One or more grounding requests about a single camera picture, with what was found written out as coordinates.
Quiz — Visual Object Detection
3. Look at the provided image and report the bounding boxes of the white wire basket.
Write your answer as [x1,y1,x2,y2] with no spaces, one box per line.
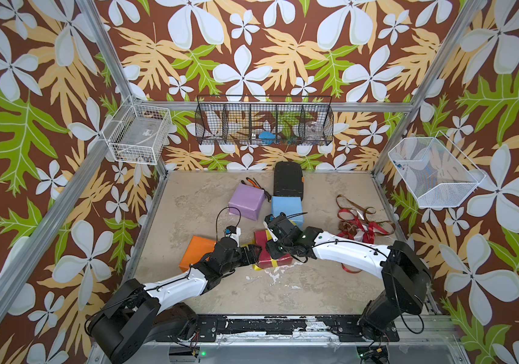
[388,132,487,209]
[103,99,173,165]

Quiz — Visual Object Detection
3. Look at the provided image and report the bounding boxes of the orange gift box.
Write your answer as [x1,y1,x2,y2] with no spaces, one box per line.
[179,236,216,272]

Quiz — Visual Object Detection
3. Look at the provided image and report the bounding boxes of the red satin ribbon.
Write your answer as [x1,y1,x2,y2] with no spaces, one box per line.
[335,208,392,274]

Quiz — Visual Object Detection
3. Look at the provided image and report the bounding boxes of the purple gift box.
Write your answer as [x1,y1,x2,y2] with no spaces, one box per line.
[227,184,265,221]

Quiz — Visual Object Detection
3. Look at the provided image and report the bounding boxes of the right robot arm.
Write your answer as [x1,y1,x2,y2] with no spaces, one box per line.
[264,213,432,340]

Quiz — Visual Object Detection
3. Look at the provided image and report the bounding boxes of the orange handled pliers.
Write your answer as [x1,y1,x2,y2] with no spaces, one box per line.
[241,177,272,202]

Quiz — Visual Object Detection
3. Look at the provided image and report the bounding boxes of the blue object in basket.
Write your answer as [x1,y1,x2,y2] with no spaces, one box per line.
[259,131,278,146]

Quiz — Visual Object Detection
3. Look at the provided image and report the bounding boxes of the light blue gift box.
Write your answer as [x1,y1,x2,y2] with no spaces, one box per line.
[271,197,304,228]

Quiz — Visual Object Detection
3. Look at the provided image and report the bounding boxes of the brown ribbon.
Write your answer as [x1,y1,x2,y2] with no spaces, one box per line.
[335,194,397,238]

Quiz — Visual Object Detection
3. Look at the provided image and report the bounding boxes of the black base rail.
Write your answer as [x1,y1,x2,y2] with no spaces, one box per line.
[99,313,424,344]

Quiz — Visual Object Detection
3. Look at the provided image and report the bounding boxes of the white wire basket left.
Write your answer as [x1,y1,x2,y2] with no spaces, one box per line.
[103,99,173,165]

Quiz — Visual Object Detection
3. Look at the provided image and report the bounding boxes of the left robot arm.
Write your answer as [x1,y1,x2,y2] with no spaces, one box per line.
[86,237,262,363]

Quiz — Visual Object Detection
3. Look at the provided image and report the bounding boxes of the black hard case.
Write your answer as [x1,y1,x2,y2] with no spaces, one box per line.
[273,162,304,200]

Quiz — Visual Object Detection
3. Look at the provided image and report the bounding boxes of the dark red gift box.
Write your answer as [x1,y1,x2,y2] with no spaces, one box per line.
[253,228,294,269]

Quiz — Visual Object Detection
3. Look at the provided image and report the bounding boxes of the black wire basket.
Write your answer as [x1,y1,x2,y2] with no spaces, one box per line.
[194,95,335,146]

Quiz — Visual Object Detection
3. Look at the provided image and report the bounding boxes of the white wire basket right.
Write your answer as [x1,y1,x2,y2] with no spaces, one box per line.
[388,132,487,209]

